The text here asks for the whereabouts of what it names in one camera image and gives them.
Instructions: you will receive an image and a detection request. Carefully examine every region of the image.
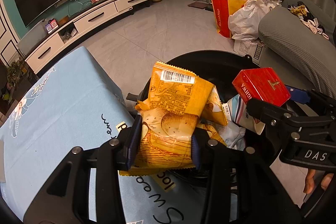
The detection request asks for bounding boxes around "yellow chip bag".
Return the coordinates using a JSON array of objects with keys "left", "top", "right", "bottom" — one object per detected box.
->
[{"left": 119, "top": 61, "right": 228, "bottom": 177}]

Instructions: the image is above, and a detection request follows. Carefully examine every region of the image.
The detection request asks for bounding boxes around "blue floral blanket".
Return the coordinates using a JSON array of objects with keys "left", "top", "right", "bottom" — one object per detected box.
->
[{"left": 0, "top": 46, "right": 210, "bottom": 224}]

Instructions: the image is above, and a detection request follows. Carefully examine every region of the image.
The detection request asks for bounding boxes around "red yellow shopping bag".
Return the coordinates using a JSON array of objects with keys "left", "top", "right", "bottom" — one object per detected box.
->
[{"left": 211, "top": 0, "right": 247, "bottom": 39}]

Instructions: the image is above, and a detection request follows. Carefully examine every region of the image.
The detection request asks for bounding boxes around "grey sofa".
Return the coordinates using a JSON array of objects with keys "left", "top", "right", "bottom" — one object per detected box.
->
[{"left": 258, "top": 0, "right": 336, "bottom": 98}]

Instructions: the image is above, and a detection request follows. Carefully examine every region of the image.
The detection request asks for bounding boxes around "pile of socks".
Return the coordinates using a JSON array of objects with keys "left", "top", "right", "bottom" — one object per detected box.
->
[{"left": 287, "top": 1, "right": 330, "bottom": 39}]

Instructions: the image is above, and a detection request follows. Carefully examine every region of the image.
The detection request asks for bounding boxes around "large white plastic bag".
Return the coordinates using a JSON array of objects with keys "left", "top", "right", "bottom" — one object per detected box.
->
[{"left": 228, "top": 0, "right": 271, "bottom": 41}]

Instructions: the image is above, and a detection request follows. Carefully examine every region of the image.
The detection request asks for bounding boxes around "dark floor mat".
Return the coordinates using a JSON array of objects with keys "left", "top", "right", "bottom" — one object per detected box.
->
[{"left": 188, "top": 0, "right": 213, "bottom": 10}]

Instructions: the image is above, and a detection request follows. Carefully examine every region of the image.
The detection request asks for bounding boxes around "black plastic bucket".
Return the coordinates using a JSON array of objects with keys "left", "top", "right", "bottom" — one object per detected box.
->
[{"left": 126, "top": 49, "right": 313, "bottom": 188}]

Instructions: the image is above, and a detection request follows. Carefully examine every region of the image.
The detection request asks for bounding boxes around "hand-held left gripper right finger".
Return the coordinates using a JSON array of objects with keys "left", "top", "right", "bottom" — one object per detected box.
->
[{"left": 191, "top": 128, "right": 303, "bottom": 224}]

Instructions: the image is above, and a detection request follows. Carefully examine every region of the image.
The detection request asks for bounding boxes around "printed cardboard box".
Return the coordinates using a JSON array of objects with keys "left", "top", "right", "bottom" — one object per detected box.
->
[{"left": 233, "top": 39, "right": 268, "bottom": 60}]

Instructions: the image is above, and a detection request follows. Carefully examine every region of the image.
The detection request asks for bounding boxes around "white television cabinet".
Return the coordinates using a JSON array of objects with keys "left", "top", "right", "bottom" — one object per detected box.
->
[{"left": 25, "top": 0, "right": 153, "bottom": 75}]

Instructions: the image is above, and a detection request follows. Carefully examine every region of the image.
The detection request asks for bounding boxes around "person's right hand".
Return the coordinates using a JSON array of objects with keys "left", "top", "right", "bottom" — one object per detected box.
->
[{"left": 303, "top": 169, "right": 334, "bottom": 194}]

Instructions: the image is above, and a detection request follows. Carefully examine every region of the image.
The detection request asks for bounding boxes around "cluster of potted plants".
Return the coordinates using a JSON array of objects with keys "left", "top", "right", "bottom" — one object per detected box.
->
[{"left": 5, "top": 59, "right": 27, "bottom": 88}]

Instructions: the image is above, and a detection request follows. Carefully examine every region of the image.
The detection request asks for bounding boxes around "light blue bag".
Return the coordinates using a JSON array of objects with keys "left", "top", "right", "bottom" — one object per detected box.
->
[{"left": 210, "top": 124, "right": 246, "bottom": 151}]

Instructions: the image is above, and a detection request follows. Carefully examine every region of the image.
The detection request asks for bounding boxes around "red cardboard box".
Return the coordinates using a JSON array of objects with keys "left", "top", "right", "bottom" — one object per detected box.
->
[{"left": 232, "top": 67, "right": 292, "bottom": 107}]

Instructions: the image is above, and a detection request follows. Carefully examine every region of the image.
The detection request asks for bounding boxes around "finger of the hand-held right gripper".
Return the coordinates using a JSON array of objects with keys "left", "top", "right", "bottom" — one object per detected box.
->
[
  {"left": 246, "top": 99, "right": 336, "bottom": 154},
  {"left": 285, "top": 85, "right": 336, "bottom": 116}
]

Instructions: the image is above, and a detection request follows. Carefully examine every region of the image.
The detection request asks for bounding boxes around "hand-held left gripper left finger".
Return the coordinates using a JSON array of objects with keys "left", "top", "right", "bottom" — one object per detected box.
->
[{"left": 25, "top": 115, "right": 143, "bottom": 224}]

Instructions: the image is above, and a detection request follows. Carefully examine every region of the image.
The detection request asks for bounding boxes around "striped paper cup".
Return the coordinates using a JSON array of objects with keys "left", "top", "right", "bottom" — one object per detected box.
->
[{"left": 227, "top": 97, "right": 265, "bottom": 135}]

